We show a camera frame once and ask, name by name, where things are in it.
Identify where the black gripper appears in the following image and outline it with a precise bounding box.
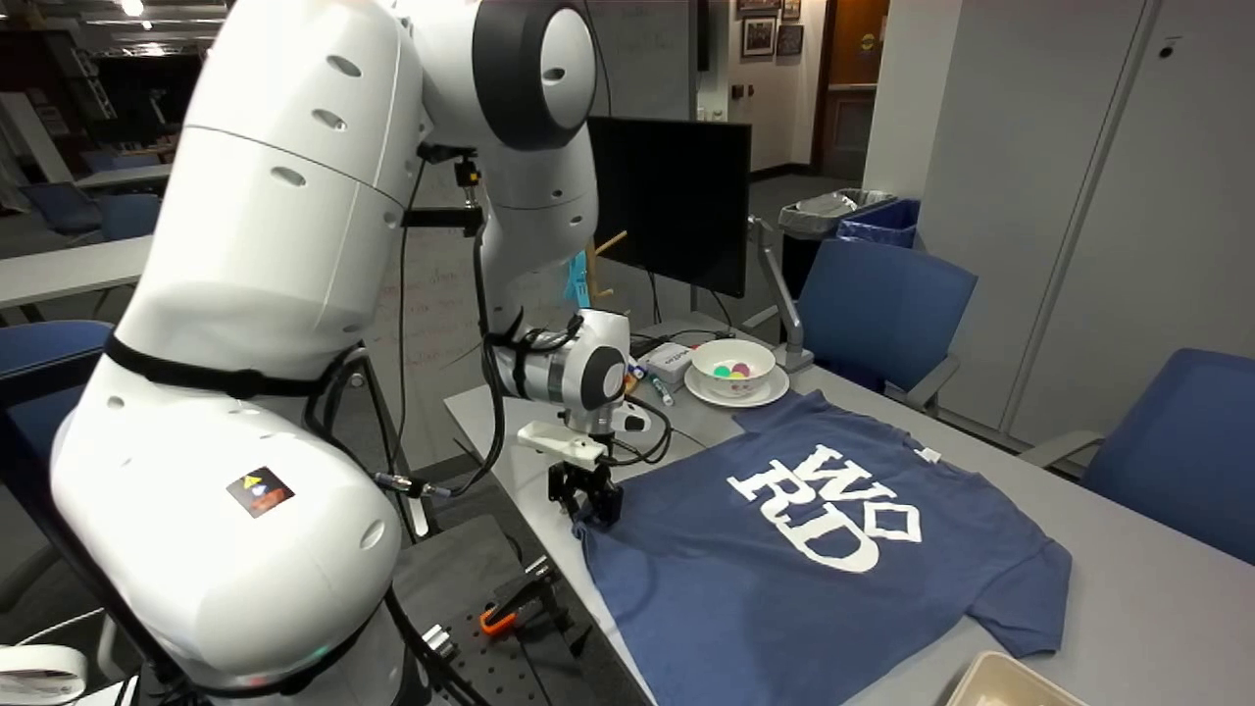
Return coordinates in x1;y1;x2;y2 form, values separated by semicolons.
543;452;625;535

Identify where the blue printed t-shirt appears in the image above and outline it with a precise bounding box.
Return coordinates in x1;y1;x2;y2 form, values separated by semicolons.
574;387;1076;706

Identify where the white plate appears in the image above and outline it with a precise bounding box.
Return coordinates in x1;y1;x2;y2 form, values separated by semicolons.
677;365;796;413

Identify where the wooden mug tree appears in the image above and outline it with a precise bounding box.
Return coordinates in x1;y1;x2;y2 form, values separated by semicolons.
559;230;635;314

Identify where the black computer monitor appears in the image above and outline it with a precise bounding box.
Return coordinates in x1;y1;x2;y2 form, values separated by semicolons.
584;114;757;300

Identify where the blue office chair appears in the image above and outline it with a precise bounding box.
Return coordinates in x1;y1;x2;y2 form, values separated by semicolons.
796;230;980;413
0;317;121;480
1025;344;1255;568

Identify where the bin with plastic liner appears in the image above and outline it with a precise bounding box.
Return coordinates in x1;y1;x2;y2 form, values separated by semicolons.
779;187;870;300

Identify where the blue recycling bin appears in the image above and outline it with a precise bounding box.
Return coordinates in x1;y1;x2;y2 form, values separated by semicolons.
835;192;925;256

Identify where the beige plastic tray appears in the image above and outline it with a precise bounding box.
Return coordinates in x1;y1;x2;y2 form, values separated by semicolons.
936;647;1091;706

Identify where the grey background table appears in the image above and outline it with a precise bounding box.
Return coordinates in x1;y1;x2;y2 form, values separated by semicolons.
0;230;155;314

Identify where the grey metal cabinet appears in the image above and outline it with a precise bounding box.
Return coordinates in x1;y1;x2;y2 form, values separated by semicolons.
915;0;1255;452

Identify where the orange handled clamp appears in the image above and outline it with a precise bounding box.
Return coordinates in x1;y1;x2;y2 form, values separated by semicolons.
474;574;568;644

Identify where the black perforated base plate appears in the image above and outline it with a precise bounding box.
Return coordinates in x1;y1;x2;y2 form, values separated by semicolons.
389;512;619;706

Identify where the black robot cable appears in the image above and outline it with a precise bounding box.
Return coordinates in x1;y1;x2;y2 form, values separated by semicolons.
307;141;516;501

